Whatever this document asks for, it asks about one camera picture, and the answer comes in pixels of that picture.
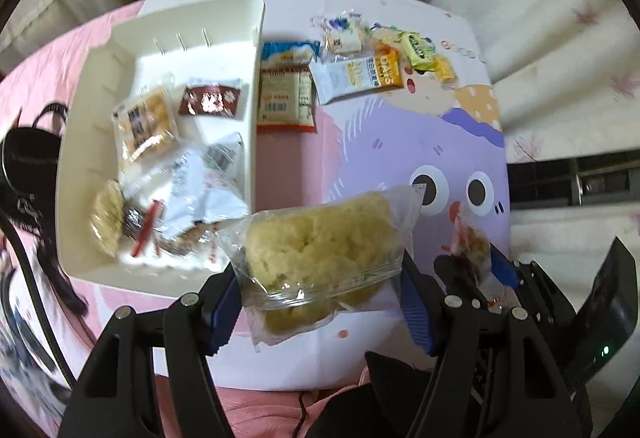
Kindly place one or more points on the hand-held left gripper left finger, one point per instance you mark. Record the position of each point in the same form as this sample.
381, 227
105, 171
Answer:
225, 313

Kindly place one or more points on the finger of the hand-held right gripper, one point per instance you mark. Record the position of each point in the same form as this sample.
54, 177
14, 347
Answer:
450, 278
505, 268

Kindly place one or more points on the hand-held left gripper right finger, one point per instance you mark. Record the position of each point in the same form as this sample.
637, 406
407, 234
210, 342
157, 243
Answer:
415, 313

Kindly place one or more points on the small clear mixed nut packet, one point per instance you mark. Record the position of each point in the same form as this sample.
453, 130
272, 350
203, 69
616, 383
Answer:
470, 248

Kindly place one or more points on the clear red striped snack packet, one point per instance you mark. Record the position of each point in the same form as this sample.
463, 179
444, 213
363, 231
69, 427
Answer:
150, 225

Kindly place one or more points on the clear yellow puff snack packet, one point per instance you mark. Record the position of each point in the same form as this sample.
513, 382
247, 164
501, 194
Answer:
320, 238

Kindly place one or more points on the white barcode snack packet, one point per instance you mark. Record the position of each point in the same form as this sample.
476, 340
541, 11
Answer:
220, 188

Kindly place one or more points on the clear pale rice puff packet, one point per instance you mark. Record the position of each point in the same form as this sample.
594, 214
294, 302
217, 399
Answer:
107, 218

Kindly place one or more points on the small yellow candy packet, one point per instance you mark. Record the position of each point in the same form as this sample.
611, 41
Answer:
445, 69

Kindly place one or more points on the square yellow cracker packet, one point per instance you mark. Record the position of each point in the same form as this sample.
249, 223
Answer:
145, 121

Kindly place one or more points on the brown flower print snack packet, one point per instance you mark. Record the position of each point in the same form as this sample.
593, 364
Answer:
210, 99

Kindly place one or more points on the red white noodle packet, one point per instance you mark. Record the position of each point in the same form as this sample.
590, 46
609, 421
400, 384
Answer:
285, 98

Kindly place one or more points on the white orange oat bar packet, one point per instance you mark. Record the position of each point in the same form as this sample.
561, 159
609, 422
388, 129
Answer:
345, 78

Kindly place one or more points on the green candy packet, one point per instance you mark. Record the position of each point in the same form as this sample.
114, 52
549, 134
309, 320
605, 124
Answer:
420, 48

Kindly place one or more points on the white plastic storage box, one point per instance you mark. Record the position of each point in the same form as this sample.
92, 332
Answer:
130, 38

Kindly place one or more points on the white floral curtain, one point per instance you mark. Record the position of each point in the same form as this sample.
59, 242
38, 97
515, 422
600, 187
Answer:
550, 18

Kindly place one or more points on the pale yellow candy packet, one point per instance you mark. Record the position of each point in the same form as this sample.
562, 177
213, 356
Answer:
382, 33

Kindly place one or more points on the blue white snack packet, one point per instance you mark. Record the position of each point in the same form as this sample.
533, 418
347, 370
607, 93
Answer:
290, 51

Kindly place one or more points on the white lace furniture cover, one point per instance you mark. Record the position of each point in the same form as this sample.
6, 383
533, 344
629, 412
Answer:
60, 3

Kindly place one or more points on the dark metal rail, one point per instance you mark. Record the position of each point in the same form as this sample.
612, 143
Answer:
575, 178

